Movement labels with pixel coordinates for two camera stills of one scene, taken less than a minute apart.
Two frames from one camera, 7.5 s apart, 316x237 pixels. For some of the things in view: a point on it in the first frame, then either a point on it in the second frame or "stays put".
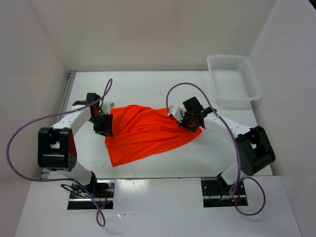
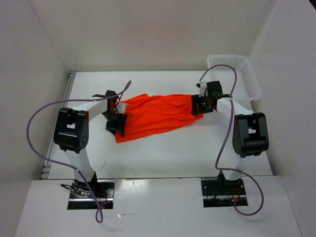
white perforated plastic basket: [234, 83] stays put
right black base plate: [214, 187] stays put
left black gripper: [106, 129] → [120, 125]
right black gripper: [182, 124] → [195, 100]
